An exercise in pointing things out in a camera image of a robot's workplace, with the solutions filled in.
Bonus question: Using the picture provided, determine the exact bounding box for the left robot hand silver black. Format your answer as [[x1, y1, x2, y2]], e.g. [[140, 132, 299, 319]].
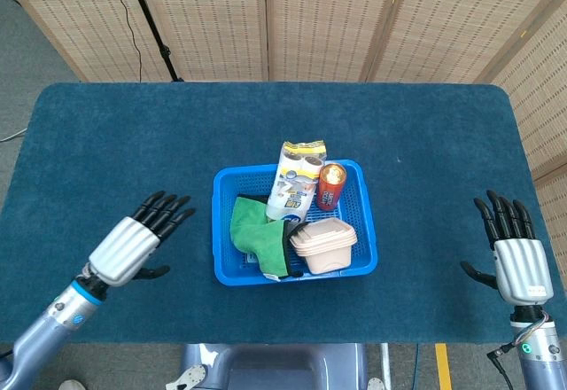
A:
[[82, 191, 197, 288]]

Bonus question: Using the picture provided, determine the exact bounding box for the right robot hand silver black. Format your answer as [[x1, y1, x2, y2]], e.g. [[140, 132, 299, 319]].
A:
[[460, 190, 555, 307]]

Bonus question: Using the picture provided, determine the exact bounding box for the green microfibre cloth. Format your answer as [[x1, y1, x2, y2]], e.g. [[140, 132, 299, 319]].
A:
[[229, 195, 305, 281]]

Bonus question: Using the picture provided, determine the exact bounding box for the white snack package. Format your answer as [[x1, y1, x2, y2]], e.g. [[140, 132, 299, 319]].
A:
[[265, 140, 328, 225]]

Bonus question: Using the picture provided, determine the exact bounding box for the beige plastic container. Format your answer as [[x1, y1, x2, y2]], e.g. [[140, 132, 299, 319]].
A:
[[289, 217, 358, 275]]

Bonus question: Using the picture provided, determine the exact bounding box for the red drink can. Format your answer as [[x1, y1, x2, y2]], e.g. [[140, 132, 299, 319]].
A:
[[315, 162, 347, 212]]

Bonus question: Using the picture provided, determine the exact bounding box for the dark blue carpet table cover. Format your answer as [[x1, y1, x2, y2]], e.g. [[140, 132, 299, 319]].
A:
[[0, 82, 555, 345]]

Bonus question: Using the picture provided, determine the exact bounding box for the yellow floor tape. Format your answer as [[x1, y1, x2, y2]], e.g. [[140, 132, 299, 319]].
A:
[[434, 343, 453, 390]]

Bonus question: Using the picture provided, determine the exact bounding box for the white floor strip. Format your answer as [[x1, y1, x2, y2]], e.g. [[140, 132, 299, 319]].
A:
[[380, 343, 392, 390]]

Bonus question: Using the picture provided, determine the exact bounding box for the blue plastic basket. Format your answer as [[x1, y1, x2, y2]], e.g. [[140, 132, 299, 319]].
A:
[[212, 159, 379, 287]]

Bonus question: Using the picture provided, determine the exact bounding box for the grey robot torso base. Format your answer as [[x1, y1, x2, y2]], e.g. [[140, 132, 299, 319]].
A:
[[179, 342, 369, 390]]

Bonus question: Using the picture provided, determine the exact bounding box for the black tripod stand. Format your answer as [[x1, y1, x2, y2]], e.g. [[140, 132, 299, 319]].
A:
[[121, 0, 185, 83]]

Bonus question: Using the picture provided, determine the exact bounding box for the bamboo folding screen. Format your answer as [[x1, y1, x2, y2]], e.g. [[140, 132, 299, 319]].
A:
[[0, 0, 567, 258]]

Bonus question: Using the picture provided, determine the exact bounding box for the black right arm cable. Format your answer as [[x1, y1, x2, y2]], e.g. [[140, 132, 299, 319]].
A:
[[485, 343, 528, 390]]

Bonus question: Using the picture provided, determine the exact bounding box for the thin black hanging cable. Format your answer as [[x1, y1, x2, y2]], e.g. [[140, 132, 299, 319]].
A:
[[108, 0, 145, 82]]

